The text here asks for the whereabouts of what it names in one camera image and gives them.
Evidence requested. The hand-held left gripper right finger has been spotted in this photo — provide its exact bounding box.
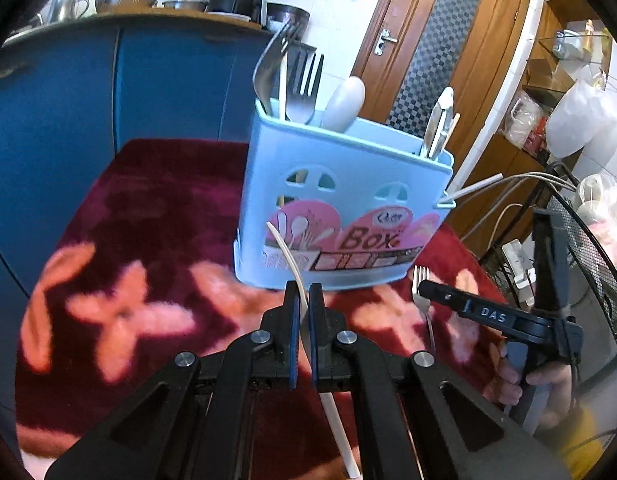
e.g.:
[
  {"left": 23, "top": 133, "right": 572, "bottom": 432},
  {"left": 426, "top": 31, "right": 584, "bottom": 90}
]
[{"left": 308, "top": 282, "right": 574, "bottom": 480}]

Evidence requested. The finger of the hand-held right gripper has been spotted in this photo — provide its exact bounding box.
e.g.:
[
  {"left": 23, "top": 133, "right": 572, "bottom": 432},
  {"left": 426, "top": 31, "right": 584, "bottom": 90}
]
[{"left": 417, "top": 279, "right": 535, "bottom": 342}]

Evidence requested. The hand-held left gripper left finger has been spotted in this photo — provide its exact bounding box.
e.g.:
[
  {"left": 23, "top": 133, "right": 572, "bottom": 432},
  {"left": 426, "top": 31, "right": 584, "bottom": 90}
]
[{"left": 43, "top": 281, "right": 301, "bottom": 480}]

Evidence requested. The white chopstick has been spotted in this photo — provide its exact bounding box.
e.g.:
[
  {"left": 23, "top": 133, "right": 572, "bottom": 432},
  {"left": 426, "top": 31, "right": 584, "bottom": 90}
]
[
  {"left": 266, "top": 221, "right": 364, "bottom": 480},
  {"left": 278, "top": 44, "right": 290, "bottom": 122},
  {"left": 439, "top": 173, "right": 504, "bottom": 207}
]

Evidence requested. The light blue utensil holder box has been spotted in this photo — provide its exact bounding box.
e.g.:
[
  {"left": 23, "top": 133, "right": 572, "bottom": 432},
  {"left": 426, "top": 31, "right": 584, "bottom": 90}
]
[{"left": 233, "top": 99, "right": 457, "bottom": 291}]

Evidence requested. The beige wooden chopstick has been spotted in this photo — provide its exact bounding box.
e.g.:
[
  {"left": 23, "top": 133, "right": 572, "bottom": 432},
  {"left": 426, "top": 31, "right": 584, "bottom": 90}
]
[{"left": 441, "top": 112, "right": 462, "bottom": 153}]

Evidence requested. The metal spoon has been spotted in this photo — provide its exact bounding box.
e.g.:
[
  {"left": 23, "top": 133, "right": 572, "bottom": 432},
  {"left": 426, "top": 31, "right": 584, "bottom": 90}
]
[{"left": 421, "top": 86, "right": 456, "bottom": 161}]

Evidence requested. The person's right hand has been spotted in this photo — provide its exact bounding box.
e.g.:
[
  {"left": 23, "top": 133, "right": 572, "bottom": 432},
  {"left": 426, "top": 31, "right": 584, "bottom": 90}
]
[{"left": 496, "top": 342, "right": 580, "bottom": 431}]

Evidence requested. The white power strip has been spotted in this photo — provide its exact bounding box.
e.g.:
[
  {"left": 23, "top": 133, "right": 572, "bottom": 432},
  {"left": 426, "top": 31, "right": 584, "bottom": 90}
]
[{"left": 501, "top": 239, "right": 538, "bottom": 307}]

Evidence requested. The translucent plastic bag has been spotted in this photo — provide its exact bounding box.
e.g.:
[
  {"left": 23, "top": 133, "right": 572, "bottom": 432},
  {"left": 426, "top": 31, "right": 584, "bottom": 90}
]
[{"left": 575, "top": 172, "right": 617, "bottom": 282}]

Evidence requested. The wooden shelf cabinet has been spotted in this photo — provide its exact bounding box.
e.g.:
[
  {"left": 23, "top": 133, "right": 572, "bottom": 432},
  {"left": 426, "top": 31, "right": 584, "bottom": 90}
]
[{"left": 446, "top": 0, "right": 614, "bottom": 263}]

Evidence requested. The clear plastic bag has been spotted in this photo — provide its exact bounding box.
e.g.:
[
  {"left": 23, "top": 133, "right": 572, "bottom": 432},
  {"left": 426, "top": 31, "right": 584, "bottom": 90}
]
[{"left": 505, "top": 92, "right": 548, "bottom": 152}]

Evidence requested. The white plastic bag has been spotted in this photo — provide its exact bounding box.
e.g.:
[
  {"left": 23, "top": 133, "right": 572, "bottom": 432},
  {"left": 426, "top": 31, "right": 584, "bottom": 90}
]
[{"left": 545, "top": 79, "right": 617, "bottom": 159}]

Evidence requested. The red floral blanket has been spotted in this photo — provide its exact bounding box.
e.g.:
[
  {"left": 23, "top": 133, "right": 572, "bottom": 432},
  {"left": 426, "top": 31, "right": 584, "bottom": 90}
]
[{"left": 13, "top": 137, "right": 515, "bottom": 480}]

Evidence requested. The small white appliance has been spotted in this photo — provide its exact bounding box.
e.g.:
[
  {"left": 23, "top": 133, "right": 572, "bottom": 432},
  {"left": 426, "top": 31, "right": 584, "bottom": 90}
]
[{"left": 553, "top": 30, "right": 590, "bottom": 59}]

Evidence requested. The white ceramic spoon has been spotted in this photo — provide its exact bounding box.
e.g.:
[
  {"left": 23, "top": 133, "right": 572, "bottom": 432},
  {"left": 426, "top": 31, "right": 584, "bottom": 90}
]
[{"left": 321, "top": 76, "right": 367, "bottom": 134}]

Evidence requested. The wooden door with patterned glass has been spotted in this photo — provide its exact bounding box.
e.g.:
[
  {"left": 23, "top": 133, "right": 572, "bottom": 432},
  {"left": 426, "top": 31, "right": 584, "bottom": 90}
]
[{"left": 351, "top": 0, "right": 532, "bottom": 142}]

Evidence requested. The blue kitchen base cabinet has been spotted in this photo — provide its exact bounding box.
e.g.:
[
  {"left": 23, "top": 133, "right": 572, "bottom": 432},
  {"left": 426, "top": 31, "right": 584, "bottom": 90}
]
[{"left": 0, "top": 12, "right": 292, "bottom": 311}]

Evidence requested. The small metal bowl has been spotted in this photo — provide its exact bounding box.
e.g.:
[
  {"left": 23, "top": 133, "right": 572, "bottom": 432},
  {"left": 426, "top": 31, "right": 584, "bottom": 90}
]
[{"left": 161, "top": 0, "right": 209, "bottom": 13}]

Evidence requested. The metal kettle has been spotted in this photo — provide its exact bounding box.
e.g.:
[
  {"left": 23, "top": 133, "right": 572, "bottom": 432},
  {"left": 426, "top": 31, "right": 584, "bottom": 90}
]
[{"left": 47, "top": 0, "right": 90, "bottom": 25}]

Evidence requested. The black wire basket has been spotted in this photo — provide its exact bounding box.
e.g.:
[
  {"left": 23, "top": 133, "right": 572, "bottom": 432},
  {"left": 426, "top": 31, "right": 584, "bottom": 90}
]
[{"left": 481, "top": 160, "right": 617, "bottom": 378}]

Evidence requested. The grey cable bundle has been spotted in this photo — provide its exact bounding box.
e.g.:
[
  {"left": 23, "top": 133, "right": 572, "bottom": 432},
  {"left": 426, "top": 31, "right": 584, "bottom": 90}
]
[{"left": 457, "top": 172, "right": 575, "bottom": 247}]

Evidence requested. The metal door handle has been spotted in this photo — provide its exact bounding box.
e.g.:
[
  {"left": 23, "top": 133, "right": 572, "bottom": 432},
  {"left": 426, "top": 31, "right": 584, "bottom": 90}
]
[{"left": 375, "top": 28, "right": 400, "bottom": 57}]

